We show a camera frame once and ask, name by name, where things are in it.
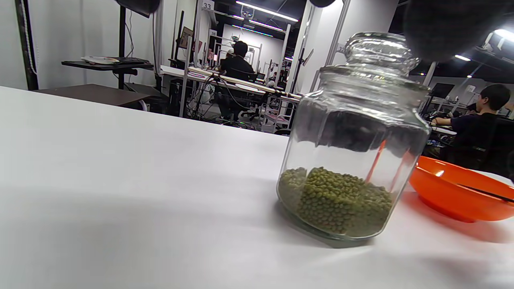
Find person's left hand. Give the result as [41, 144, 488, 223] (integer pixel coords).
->
[404, 0, 514, 63]

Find glass jar lid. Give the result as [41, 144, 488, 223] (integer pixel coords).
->
[320, 32, 429, 87]

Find orange bowl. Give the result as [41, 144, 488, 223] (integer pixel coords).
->
[409, 156, 514, 222]

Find pile of mung beans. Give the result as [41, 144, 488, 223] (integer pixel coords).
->
[279, 167, 394, 237]

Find clear glass jar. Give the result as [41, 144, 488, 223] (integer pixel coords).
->
[276, 78, 432, 247]

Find monitor on pole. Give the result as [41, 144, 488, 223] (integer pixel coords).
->
[116, 0, 161, 90]

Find black keyboard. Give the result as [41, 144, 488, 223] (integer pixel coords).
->
[108, 57, 150, 65]

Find black shelf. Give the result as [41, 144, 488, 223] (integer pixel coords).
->
[61, 59, 154, 77]

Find white packet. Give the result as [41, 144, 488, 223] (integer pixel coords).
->
[82, 56, 120, 65]

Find dark wooden side table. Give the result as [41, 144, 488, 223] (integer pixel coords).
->
[34, 83, 151, 107]

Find white desk frame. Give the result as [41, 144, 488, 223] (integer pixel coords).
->
[161, 65, 302, 117]

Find black wall post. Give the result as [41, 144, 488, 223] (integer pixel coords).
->
[15, 0, 39, 91]

